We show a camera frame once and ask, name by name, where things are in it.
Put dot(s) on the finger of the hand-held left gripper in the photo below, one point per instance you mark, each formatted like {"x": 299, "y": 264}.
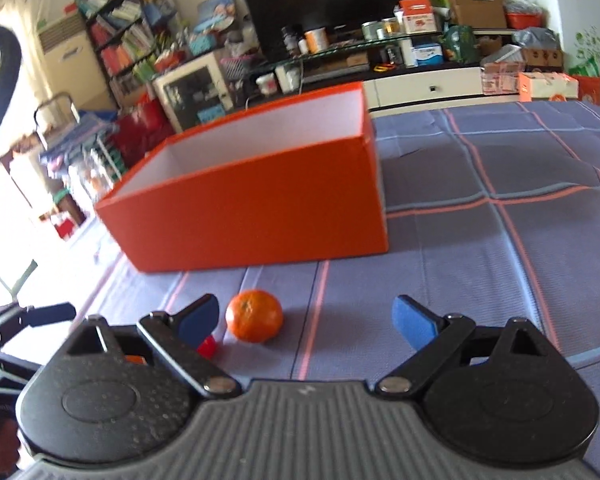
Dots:
{"x": 50, "y": 313}
{"x": 25, "y": 280}

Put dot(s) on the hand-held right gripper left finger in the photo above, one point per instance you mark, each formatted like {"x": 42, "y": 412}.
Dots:
{"x": 200, "y": 317}

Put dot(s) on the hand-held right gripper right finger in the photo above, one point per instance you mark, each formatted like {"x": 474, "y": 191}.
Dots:
{"x": 412, "y": 322}

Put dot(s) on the small red fruit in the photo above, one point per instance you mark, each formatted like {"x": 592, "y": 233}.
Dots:
{"x": 208, "y": 347}

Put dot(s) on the orange tangerine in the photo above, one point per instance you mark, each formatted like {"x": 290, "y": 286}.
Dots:
{"x": 254, "y": 316}

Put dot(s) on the orange cardboard box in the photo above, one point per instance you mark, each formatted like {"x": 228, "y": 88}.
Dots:
{"x": 250, "y": 210}

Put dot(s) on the blue checked tablecloth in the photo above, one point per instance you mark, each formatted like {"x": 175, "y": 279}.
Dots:
{"x": 480, "y": 270}

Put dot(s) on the red bag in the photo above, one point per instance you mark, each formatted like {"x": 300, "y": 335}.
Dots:
{"x": 145, "y": 130}

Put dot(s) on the white glass-door cabinet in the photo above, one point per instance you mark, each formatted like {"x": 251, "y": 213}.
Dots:
{"x": 195, "y": 92}

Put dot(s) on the white standing air conditioner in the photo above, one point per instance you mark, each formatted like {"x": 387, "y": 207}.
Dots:
{"x": 72, "y": 60}

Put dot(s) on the black curved bar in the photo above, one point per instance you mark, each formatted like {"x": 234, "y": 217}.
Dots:
{"x": 7, "y": 50}

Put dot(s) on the white drawer television cabinet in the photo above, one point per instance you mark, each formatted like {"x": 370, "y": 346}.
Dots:
{"x": 420, "y": 87}

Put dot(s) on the pink plastic basket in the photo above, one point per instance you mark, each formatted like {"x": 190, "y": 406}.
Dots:
{"x": 236, "y": 67}

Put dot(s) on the blue and white tissue box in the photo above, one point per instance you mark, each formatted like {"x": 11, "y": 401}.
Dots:
{"x": 427, "y": 55}

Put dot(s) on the black bookshelf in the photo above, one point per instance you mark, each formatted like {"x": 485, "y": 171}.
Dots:
{"x": 125, "y": 30}

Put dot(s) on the flat orange and white box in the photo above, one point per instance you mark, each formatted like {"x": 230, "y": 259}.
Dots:
{"x": 547, "y": 86}

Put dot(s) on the green bag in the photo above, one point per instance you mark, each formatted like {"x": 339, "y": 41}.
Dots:
{"x": 460, "y": 44}

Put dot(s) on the dark glass jar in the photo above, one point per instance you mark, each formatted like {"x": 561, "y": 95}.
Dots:
{"x": 289, "y": 40}

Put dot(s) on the orange and white can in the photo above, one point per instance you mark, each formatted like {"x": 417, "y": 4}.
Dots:
{"x": 316, "y": 40}

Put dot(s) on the orange and white packet box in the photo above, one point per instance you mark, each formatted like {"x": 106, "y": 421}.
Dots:
{"x": 418, "y": 17}

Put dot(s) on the red plastic basket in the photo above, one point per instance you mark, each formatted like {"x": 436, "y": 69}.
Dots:
{"x": 522, "y": 20}

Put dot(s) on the black television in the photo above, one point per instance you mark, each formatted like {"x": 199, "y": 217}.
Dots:
{"x": 330, "y": 0}

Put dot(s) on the white chest freezer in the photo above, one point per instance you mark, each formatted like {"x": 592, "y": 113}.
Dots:
{"x": 575, "y": 20}

